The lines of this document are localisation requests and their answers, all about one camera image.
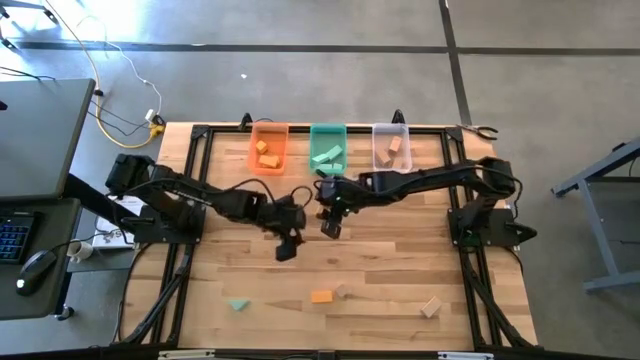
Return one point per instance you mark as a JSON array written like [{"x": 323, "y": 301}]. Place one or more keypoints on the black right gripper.
[{"x": 335, "y": 207}]

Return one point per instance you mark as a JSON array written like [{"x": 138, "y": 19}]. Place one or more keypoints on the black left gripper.
[{"x": 287, "y": 217}]

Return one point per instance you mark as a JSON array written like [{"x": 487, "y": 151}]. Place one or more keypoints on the teal rectangular block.
[
  {"x": 335, "y": 150},
  {"x": 321, "y": 158},
  {"x": 332, "y": 168}
]

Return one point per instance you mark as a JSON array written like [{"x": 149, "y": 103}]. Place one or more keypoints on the orange rectangular block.
[
  {"x": 269, "y": 161},
  {"x": 321, "y": 297}
]

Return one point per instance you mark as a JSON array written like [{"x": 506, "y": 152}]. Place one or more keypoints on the orange cube block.
[{"x": 262, "y": 147}]

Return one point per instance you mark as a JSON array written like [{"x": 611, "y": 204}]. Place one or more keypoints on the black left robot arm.
[{"x": 175, "y": 192}]

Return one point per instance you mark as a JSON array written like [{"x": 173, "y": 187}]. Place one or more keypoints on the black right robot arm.
[{"x": 430, "y": 177}]

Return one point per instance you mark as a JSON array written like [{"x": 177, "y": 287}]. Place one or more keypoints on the orange translucent plastic bin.
[{"x": 255, "y": 167}]

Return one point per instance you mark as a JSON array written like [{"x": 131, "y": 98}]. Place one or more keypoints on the teal translucent plastic bin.
[{"x": 327, "y": 135}]

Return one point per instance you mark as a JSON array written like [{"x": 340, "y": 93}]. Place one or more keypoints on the small natural wood block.
[{"x": 342, "y": 291}]

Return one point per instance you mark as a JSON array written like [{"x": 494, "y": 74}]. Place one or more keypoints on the clear plastic bin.
[{"x": 382, "y": 132}]

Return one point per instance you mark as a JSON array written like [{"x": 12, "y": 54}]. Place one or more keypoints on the teal triangular block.
[{"x": 239, "y": 304}]

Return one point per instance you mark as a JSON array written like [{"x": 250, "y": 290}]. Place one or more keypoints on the black table clamp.
[
  {"x": 246, "y": 121},
  {"x": 398, "y": 117}
]

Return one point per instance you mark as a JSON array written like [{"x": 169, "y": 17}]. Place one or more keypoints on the large natural wood block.
[{"x": 431, "y": 307}]

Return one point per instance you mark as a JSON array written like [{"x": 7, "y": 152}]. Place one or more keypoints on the black pliers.
[{"x": 482, "y": 131}]

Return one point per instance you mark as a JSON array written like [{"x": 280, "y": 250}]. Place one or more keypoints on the white power adapter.
[{"x": 150, "y": 115}]

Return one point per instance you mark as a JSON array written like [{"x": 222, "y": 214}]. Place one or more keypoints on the white label strip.
[
  {"x": 465, "y": 356},
  {"x": 185, "y": 355}
]

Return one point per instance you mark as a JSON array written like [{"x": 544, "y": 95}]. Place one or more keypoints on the white printed paper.
[{"x": 107, "y": 236}]

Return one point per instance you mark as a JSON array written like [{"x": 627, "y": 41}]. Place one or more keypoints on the white mug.
[{"x": 80, "y": 251}]

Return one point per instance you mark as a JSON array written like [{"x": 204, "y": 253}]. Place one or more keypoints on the black desk caster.
[{"x": 65, "y": 313}]

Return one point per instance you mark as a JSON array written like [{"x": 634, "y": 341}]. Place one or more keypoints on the black computer mouse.
[{"x": 35, "y": 270}]

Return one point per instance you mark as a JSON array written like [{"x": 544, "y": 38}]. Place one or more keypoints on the dark grey desk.
[{"x": 40, "y": 140}]

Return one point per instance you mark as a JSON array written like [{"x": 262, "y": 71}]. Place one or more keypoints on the backlit computer keyboard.
[{"x": 12, "y": 240}]

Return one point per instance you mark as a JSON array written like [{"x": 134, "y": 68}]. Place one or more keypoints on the black low desk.
[{"x": 10, "y": 305}]

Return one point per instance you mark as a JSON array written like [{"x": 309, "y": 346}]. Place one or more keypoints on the black stand legs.
[{"x": 47, "y": 15}]

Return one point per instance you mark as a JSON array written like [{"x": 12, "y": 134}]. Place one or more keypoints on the black aluminium rig frame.
[{"x": 359, "y": 129}]

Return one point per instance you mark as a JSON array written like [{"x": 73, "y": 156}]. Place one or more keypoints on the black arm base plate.
[
  {"x": 150, "y": 235},
  {"x": 495, "y": 235}
]

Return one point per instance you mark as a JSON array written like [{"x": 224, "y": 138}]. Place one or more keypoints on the blue-grey table frame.
[{"x": 595, "y": 235}]

